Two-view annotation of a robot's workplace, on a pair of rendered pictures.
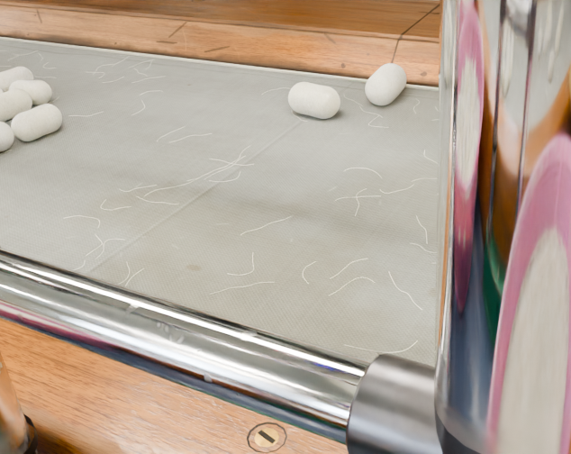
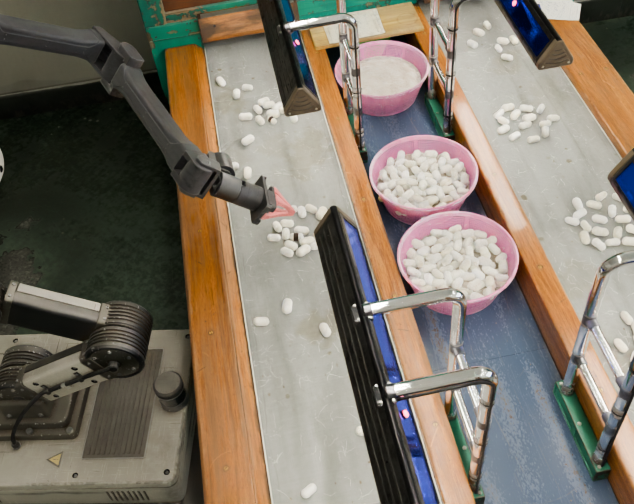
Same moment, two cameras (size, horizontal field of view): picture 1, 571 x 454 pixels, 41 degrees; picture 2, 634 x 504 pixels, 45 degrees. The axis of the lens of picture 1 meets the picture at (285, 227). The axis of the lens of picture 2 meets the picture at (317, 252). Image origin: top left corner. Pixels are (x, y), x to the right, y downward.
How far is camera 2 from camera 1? 208 cm
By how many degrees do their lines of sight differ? 87
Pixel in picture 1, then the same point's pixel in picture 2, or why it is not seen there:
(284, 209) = (287, 157)
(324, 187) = (276, 156)
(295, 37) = not seen: hidden behind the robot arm
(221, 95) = not seen: hidden behind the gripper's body
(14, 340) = (346, 144)
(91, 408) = (347, 131)
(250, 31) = (218, 202)
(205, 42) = (223, 215)
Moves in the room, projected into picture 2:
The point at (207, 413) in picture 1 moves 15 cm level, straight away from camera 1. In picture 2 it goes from (339, 123) to (305, 156)
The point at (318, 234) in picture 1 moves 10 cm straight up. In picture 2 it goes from (291, 149) to (287, 119)
